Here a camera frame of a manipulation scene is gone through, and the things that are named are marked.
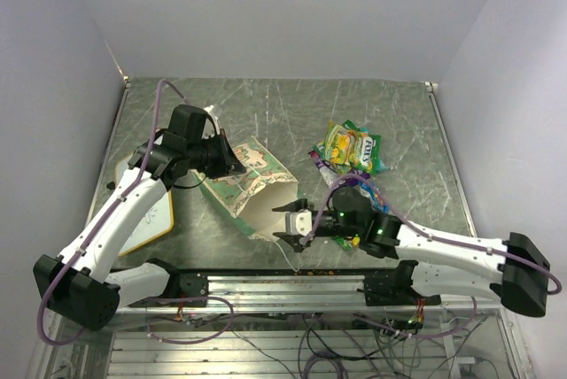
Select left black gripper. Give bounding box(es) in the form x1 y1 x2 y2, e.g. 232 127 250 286
186 128 246 179

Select green white paper bag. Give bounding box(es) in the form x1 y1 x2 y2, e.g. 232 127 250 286
194 135 302 273

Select purple snack packet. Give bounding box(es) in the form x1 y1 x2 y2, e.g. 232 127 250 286
308 150 371 189

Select blue red snack packet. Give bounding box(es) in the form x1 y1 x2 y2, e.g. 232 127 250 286
359 182 390 213

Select green yellow Fox's candy packet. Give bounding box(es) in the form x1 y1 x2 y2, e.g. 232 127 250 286
314 120 384 175

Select teal snack packet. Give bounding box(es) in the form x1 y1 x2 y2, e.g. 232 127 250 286
375 162 390 174

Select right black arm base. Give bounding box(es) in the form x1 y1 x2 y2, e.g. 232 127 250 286
356 266 441 306

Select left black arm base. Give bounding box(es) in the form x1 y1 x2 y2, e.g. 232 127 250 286
150 270 209 307

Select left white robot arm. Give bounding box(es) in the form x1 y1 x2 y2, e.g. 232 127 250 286
33 104 245 331

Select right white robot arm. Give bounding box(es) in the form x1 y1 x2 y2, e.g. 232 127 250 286
274 187 550 318

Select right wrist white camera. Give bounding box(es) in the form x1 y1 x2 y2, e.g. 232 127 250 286
285 210 313 236

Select wrist white camera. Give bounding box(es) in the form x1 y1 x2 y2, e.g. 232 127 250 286
205 104 222 133
285 210 313 236

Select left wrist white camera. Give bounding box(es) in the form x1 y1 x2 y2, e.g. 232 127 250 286
205 104 222 133

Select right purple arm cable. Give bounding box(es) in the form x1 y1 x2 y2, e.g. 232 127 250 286
300 174 563 296

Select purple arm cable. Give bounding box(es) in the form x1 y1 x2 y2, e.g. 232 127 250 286
37 79 190 347
300 174 563 296

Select small whiteboard orange frame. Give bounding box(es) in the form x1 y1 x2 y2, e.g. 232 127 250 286
113 152 175 258

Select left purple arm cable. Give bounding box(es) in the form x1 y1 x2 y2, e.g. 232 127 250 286
37 79 190 347

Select loose floor cables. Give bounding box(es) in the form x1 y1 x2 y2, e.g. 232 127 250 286
145 303 488 379

